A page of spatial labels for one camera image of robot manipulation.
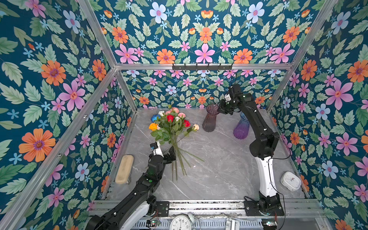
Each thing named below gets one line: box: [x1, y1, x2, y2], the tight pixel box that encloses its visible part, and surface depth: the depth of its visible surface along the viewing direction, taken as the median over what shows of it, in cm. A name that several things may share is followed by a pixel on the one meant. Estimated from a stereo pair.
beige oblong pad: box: [115, 154, 134, 185], surface depth 86 cm
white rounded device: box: [280, 171, 302, 192], surface depth 82 cm
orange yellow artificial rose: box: [148, 123, 158, 132], surface depth 106 cm
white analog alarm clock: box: [169, 211, 196, 230], surface depth 68 cm
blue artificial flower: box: [150, 114, 161, 123], surface depth 106 cm
